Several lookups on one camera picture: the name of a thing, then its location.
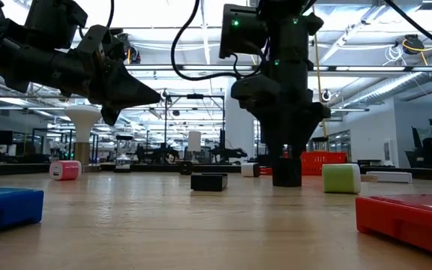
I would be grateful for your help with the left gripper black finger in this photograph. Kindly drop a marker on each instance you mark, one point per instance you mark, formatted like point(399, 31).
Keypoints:
point(137, 101)
point(129, 82)

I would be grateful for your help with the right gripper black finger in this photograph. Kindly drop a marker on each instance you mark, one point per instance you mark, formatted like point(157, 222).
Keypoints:
point(278, 135)
point(300, 135)

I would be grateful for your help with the red case dark window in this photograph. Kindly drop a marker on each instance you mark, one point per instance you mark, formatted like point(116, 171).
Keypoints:
point(265, 171)

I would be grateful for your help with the black wall charger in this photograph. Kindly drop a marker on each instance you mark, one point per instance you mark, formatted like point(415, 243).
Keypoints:
point(286, 174)

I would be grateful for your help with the green wall charger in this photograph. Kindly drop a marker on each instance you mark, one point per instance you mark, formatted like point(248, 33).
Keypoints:
point(339, 179)

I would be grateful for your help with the white sand hourglass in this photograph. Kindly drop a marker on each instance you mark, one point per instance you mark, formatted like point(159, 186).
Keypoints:
point(123, 161)

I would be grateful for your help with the black plastic case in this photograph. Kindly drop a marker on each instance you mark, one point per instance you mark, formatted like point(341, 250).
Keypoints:
point(208, 183)

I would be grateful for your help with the pink wall charger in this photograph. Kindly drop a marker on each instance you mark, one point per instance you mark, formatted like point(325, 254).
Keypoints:
point(68, 170)

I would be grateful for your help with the white plastic case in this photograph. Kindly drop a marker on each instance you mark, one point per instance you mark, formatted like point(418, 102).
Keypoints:
point(388, 177)

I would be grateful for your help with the plain blue plastic case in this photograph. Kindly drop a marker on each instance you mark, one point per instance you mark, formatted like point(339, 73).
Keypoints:
point(6, 210)

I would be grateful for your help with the black background robot arm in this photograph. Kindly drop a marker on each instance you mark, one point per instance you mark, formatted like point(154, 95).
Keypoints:
point(159, 153)
point(227, 153)

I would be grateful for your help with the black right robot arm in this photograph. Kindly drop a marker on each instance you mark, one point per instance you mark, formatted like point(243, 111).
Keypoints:
point(291, 45)

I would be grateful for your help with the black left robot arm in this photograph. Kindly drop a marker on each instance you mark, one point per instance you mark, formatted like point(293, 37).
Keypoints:
point(13, 56)

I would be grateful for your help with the red slotted plastic basket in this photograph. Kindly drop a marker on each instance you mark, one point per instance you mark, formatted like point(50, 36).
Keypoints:
point(324, 165)

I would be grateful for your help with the white cylinder lamp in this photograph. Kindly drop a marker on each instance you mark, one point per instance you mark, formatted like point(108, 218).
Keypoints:
point(194, 141)

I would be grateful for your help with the black charger white label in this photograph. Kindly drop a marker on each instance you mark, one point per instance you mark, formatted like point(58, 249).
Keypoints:
point(185, 168)

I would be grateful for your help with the person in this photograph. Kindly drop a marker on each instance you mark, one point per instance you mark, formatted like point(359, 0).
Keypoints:
point(430, 148)

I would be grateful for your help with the plain red plastic case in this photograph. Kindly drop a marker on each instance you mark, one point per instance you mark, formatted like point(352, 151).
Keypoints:
point(407, 225)

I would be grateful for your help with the white wall charger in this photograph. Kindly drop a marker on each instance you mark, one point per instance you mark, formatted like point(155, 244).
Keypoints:
point(249, 169)

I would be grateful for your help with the black background rig frame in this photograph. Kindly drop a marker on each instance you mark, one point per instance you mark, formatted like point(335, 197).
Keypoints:
point(195, 96)

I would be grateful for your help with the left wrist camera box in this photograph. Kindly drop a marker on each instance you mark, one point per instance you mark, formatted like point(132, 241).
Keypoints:
point(56, 18)

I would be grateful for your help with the black aluminium table frame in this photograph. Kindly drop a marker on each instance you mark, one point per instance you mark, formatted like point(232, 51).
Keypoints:
point(32, 169)

